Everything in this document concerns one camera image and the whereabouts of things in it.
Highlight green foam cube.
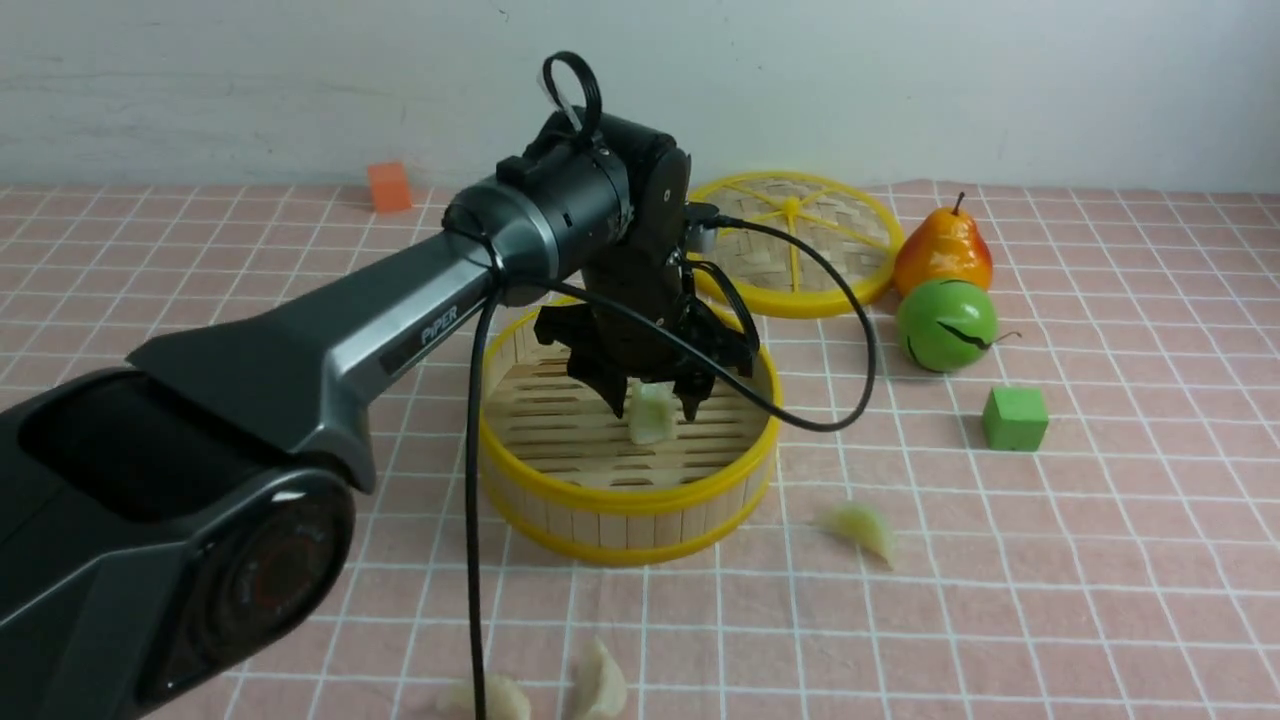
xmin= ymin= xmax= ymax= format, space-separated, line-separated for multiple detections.
xmin=980 ymin=386 xmax=1050 ymax=454

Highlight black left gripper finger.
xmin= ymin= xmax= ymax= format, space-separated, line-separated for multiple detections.
xmin=590 ymin=370 xmax=628 ymax=419
xmin=675 ymin=375 xmax=716 ymax=421

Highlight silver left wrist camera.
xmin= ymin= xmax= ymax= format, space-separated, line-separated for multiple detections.
xmin=684 ymin=202 xmax=721 ymax=255

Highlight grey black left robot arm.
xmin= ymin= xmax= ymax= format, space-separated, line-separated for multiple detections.
xmin=1 ymin=108 xmax=759 ymax=719

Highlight woven steamer lid yellow rim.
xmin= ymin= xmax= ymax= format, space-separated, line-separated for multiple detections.
xmin=686 ymin=172 xmax=905 ymax=322

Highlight green toy apple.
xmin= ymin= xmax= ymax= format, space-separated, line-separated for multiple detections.
xmin=896 ymin=279 xmax=1021 ymax=374

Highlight orange yellow toy pear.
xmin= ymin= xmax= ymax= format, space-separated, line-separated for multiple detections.
xmin=892 ymin=192 xmax=995 ymax=297

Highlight pale green dumpling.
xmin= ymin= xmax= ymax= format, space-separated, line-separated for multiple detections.
xmin=820 ymin=501 xmax=897 ymax=569

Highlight bamboo steamer tray yellow rim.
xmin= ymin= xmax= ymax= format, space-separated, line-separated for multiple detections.
xmin=477 ymin=313 xmax=781 ymax=566

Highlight pink checked tablecloth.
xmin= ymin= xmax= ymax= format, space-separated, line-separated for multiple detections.
xmin=1 ymin=183 xmax=1279 ymax=719

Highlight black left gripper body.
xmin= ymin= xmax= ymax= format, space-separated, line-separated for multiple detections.
xmin=534 ymin=236 xmax=759 ymax=389

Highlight orange foam cube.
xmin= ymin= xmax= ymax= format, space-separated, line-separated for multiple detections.
xmin=366 ymin=161 xmax=413 ymax=214

